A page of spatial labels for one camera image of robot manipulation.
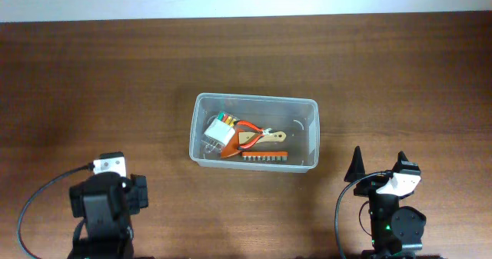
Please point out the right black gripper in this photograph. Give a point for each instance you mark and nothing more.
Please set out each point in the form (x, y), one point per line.
(369, 185)

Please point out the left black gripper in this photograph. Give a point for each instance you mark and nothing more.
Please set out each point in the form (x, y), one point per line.
(139, 192)

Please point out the clear plastic container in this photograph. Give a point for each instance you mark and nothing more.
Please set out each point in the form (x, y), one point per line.
(298, 118)

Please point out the clear case of coloured bits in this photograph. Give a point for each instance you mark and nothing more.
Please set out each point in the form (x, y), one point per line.
(219, 130)

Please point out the orange scraper with wooden handle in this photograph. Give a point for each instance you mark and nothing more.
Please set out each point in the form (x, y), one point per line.
(241, 136)

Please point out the orange socket rail with sockets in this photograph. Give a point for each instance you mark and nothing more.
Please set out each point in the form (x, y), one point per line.
(264, 155)

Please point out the red handled pliers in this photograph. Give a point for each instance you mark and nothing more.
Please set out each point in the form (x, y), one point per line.
(258, 133)

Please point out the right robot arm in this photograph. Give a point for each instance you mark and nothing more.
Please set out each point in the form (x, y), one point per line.
(396, 231)

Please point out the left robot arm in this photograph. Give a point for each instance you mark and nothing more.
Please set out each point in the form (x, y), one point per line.
(105, 203)

